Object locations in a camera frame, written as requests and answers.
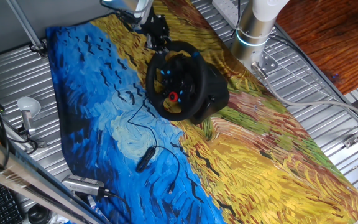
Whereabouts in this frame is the black steering wheel usb cable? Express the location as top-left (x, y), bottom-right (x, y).
top-left (126, 95), bottom-right (181, 195)

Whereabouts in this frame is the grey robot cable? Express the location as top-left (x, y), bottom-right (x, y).
top-left (250, 62), bottom-right (358, 124)

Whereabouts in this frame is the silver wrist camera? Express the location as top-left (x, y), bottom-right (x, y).
top-left (100, 0), bottom-right (142, 13)

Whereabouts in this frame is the black racing steering wheel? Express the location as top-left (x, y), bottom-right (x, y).
top-left (145, 40), bottom-right (210, 122)

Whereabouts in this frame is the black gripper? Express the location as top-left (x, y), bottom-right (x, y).
top-left (141, 14), bottom-right (174, 53)

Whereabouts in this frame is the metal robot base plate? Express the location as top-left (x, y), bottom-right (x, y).
top-left (250, 49), bottom-right (279, 75)

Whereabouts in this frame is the black camera cable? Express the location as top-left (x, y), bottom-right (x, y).
top-left (103, 189), bottom-right (133, 224)

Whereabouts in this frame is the white power strip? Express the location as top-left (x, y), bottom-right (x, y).
top-left (211, 0), bottom-right (242, 30)

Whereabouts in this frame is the silver depth camera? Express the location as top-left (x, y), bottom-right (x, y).
top-left (61, 174), bottom-right (111, 198)

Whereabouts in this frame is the aluminium frame beam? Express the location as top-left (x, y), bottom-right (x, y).
top-left (0, 129), bottom-right (105, 224)

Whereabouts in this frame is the painted wheat field mat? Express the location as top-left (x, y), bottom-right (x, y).
top-left (45, 0), bottom-right (358, 224)

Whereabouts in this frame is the aluminium frame pole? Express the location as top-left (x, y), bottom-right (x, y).
top-left (6, 0), bottom-right (48, 59)

